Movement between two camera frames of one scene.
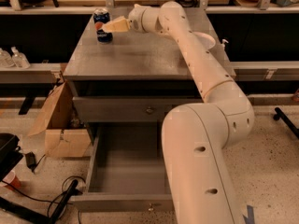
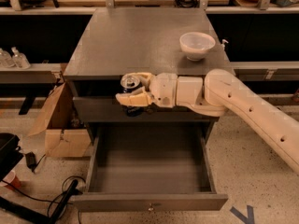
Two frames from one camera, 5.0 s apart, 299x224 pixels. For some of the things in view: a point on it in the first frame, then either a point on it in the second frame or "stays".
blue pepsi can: x=102 y=16 -> x=129 y=83
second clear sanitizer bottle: x=6 y=59 stays
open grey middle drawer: x=127 y=171 stays
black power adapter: x=31 y=161 stays
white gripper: x=137 y=20 -> x=163 y=89
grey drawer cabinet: x=125 y=87 stays
